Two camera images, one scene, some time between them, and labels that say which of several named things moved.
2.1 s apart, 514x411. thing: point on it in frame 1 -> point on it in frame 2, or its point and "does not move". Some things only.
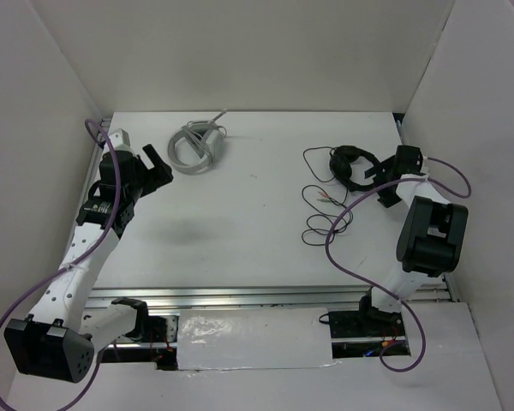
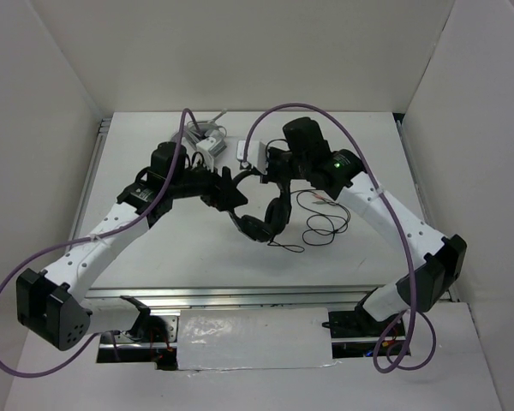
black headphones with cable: [351, 169] -> [268, 226]
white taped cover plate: [294, 337] does not move
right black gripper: [388, 164] -> [269, 176]
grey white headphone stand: [195, 147] does not move
